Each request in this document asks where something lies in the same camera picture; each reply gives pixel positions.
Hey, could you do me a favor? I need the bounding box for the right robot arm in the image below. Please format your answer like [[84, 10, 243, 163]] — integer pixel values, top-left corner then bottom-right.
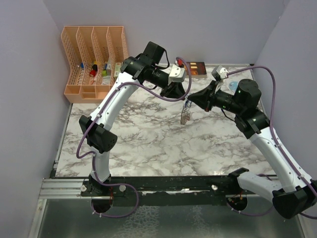
[[188, 79, 317, 219]]

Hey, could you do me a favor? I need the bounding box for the red round bottle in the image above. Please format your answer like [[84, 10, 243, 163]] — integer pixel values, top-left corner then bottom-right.
[[90, 70, 97, 77]]

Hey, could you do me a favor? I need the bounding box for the orange plastic file organizer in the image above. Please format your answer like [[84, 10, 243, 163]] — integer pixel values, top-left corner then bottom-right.
[[61, 26, 129, 103]]

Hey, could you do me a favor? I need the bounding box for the metal keyring holder blue handle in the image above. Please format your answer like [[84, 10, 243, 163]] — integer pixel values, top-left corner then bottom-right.
[[180, 100, 191, 125]]

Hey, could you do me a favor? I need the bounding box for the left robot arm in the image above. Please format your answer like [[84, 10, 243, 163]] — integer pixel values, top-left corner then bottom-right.
[[76, 42, 192, 196]]

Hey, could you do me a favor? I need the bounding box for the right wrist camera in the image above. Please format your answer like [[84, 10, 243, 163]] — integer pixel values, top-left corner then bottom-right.
[[211, 65, 228, 86]]

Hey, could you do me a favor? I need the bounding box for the blue key tag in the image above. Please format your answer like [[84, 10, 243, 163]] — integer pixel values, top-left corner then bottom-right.
[[186, 100, 192, 108]]

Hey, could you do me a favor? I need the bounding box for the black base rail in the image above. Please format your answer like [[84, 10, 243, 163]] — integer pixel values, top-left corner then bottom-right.
[[49, 161, 261, 206]]

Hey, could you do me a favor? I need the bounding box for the green white box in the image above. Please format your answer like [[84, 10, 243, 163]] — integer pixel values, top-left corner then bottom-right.
[[113, 62, 122, 81]]

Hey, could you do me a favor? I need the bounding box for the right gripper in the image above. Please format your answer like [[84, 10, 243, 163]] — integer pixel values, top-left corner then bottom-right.
[[188, 80, 244, 115]]

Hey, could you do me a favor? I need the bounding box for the blue packaged toothbrush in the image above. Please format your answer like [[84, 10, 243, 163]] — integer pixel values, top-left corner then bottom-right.
[[228, 81, 238, 92]]

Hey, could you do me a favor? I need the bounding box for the brown book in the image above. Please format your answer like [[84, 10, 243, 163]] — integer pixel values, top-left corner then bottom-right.
[[187, 62, 208, 79]]

